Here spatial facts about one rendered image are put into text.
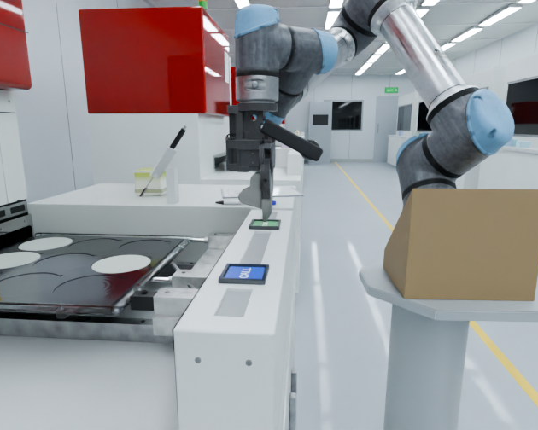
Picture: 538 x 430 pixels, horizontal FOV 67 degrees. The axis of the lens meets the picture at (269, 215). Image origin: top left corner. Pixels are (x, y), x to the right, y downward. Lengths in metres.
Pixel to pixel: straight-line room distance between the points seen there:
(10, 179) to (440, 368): 1.01
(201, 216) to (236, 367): 0.58
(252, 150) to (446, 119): 0.41
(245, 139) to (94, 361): 0.42
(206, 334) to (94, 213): 0.68
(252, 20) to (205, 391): 0.55
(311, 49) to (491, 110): 0.37
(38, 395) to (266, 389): 0.31
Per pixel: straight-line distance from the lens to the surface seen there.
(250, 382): 0.41
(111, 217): 1.01
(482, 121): 0.87
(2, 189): 1.05
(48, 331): 0.73
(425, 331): 0.92
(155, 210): 0.96
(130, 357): 0.64
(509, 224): 0.85
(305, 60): 0.76
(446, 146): 0.91
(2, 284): 0.77
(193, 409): 0.44
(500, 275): 0.87
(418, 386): 0.98
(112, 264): 0.78
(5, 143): 1.06
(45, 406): 0.59
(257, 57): 0.71
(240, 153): 0.71
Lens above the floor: 1.14
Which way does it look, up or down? 12 degrees down
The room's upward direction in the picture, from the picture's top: straight up
